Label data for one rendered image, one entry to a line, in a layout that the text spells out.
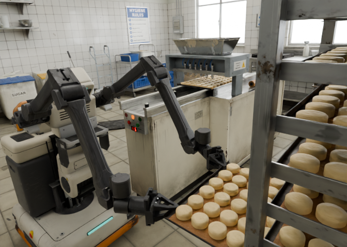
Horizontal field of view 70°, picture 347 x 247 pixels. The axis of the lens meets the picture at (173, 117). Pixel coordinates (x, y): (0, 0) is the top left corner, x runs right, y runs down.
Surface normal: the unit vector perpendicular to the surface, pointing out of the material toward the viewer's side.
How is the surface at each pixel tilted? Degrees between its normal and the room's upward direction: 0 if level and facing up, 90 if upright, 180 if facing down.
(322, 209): 0
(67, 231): 0
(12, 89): 91
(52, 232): 0
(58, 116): 98
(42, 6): 90
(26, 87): 91
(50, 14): 90
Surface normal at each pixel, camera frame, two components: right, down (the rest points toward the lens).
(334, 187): -0.65, 0.28
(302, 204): -0.04, -0.94
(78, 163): 0.76, 0.32
